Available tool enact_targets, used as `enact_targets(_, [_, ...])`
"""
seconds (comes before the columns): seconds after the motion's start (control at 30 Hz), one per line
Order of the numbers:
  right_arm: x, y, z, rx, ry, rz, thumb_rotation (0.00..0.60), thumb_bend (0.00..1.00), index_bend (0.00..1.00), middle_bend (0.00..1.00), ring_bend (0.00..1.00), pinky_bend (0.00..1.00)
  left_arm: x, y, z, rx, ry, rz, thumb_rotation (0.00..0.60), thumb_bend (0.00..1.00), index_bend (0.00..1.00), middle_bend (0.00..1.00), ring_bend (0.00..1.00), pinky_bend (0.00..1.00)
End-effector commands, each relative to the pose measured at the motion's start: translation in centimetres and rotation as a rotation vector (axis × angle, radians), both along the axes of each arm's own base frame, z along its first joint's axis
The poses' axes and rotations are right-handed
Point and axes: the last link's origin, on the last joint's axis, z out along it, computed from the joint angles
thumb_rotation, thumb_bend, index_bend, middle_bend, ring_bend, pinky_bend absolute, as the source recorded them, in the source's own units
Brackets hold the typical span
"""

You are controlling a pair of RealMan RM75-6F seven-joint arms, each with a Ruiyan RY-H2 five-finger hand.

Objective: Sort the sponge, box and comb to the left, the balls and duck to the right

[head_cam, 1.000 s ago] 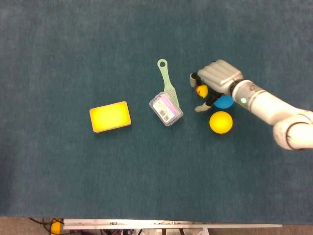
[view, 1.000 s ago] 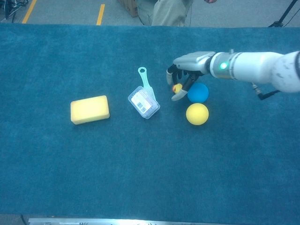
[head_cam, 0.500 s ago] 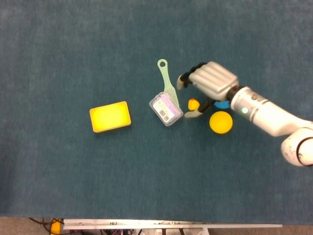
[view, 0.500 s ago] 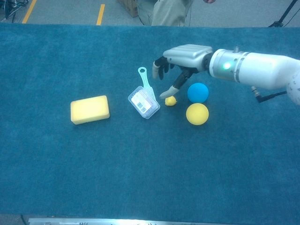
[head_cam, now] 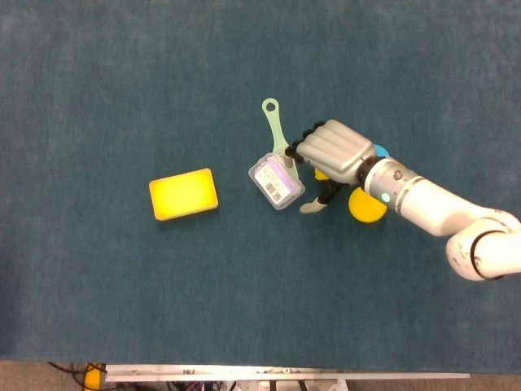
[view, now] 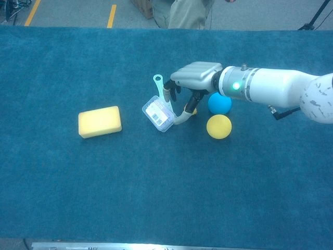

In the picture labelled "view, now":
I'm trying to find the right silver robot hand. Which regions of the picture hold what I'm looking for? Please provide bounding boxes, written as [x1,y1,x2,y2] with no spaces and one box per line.
[162,61,224,125]

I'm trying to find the blue foam ball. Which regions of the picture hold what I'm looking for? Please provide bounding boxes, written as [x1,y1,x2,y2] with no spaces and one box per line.
[207,92,233,115]

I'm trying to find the light green plastic grater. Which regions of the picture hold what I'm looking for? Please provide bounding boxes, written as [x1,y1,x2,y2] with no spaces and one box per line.
[152,74,174,113]

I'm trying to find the yellow foam ball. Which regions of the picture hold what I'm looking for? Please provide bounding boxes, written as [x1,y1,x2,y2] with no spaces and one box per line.
[206,114,233,140]

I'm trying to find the clear plastic box with label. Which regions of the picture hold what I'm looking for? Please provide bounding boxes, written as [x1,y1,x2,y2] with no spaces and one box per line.
[142,95,175,133]

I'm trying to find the yellow rectangular sponge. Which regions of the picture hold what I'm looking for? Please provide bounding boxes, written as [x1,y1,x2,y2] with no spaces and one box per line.
[78,105,123,139]

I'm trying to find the person in khaki trousers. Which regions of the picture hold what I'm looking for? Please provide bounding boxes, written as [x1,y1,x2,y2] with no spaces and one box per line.
[150,0,213,29]

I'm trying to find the cardboard box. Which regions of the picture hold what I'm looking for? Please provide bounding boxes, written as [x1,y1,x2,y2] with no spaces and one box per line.
[130,0,154,20]

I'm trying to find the yellow floor tape strip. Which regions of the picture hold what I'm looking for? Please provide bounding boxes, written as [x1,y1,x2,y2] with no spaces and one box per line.
[107,4,117,29]
[24,0,42,27]

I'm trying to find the black tripod stand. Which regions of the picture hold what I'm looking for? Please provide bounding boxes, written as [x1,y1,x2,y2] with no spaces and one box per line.
[298,0,333,31]

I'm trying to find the teal carpet table mat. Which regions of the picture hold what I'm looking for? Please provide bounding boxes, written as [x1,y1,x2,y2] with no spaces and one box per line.
[0,25,333,249]

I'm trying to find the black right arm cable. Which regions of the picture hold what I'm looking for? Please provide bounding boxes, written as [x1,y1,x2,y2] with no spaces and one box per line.
[267,104,302,121]

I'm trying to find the aluminium frame rail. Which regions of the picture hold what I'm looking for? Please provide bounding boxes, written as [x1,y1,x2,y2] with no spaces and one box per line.
[31,241,333,250]

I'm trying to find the tangled cables on floor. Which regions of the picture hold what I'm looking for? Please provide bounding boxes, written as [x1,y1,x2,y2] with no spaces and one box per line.
[0,0,32,26]

